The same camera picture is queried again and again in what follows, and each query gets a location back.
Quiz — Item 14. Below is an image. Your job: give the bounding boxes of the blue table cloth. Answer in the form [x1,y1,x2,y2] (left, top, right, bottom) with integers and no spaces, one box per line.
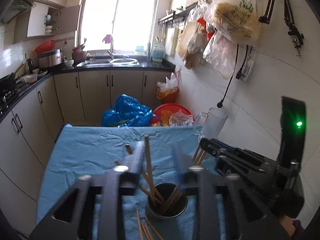
[36,124,227,240]

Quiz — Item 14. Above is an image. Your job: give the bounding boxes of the red colander bowl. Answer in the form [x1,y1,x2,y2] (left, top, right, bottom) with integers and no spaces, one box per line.
[34,40,55,55]

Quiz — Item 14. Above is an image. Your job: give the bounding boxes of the lower kitchen cabinets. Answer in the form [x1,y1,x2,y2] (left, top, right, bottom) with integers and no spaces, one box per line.
[1,68,170,234]

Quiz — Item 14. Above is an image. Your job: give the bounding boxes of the black wok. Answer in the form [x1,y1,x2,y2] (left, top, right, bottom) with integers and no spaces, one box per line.
[0,63,25,89]

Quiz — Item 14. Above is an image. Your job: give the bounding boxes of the hanging black power cable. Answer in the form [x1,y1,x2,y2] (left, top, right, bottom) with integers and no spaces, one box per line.
[216,43,241,108]

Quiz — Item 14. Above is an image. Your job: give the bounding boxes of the range hood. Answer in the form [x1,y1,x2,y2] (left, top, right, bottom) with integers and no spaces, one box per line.
[1,0,35,25]

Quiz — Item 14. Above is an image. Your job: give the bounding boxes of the loose chopsticks on cloth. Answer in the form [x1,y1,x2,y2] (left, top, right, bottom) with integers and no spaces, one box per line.
[136,210,164,240]

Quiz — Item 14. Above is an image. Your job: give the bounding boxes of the blue plastic bag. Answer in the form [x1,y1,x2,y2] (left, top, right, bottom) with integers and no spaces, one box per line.
[101,94,153,127]

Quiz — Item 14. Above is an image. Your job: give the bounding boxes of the bag of noodles on hook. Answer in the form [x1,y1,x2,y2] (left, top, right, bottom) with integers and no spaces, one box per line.
[203,0,261,47]

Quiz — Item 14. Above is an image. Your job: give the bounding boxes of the red plastic basin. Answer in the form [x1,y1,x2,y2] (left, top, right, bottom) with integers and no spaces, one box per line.
[150,103,194,126]

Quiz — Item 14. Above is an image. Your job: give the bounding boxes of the steel rice cooker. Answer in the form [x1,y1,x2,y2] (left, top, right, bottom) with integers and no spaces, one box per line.
[38,49,64,68]

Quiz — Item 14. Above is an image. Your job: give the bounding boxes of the white plastic bags on wall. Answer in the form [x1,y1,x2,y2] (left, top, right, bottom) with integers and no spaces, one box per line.
[176,0,236,80]

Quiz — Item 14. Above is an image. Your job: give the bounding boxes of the clear glass beer mug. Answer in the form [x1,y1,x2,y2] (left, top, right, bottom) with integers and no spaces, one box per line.
[193,107,228,142]

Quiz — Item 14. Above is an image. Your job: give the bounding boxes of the window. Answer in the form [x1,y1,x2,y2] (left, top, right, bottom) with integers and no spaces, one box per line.
[79,0,158,55]

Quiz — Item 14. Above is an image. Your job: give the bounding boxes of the dark green utensil cup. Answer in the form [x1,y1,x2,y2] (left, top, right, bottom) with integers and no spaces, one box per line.
[145,183,188,220]

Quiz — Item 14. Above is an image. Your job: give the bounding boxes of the kitchen faucet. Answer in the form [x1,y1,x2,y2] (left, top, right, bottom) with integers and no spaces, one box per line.
[103,34,115,60]

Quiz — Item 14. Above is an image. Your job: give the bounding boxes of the orange trash bin with bag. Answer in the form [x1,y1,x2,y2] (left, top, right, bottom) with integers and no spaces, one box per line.
[157,73,178,104]

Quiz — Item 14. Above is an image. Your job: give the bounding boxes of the wooden chopstick bundle in cup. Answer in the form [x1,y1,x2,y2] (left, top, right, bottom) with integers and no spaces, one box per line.
[141,145,212,214]

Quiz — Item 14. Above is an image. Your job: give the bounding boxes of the person's hand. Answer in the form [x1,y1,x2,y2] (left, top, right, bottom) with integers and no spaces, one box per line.
[279,216,296,237]

